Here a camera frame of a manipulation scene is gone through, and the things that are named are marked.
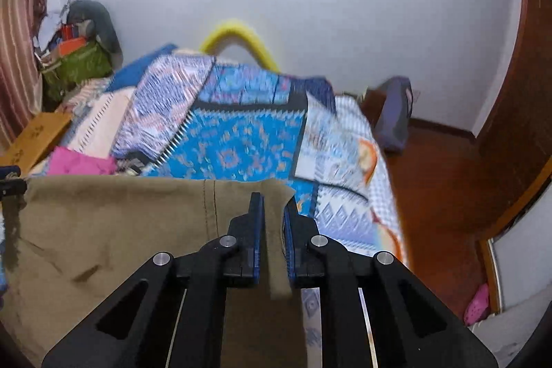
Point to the khaki olive pants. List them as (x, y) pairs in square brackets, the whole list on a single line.
[(72, 240)]

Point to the brown wooden door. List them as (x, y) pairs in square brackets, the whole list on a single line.
[(516, 137)]

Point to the striped pink curtain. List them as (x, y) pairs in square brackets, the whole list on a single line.
[(21, 83)]

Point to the pink folded garment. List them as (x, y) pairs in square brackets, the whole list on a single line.
[(65, 161)]

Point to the green patterned bag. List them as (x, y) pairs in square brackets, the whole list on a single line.
[(66, 73)]

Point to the yellow fuzzy headboard arc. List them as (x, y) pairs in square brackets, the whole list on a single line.
[(239, 33)]

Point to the purple grey backpack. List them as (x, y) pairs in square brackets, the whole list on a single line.
[(391, 129)]

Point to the orange cardboard box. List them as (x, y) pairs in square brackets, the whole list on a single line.
[(37, 140)]

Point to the blue patchwork bedspread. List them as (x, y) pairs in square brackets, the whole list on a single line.
[(194, 117)]

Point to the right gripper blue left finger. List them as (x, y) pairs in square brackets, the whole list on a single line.
[(243, 264)]

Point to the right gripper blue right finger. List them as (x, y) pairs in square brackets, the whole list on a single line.
[(304, 269)]

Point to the pink slipper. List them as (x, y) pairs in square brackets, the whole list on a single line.
[(478, 306)]

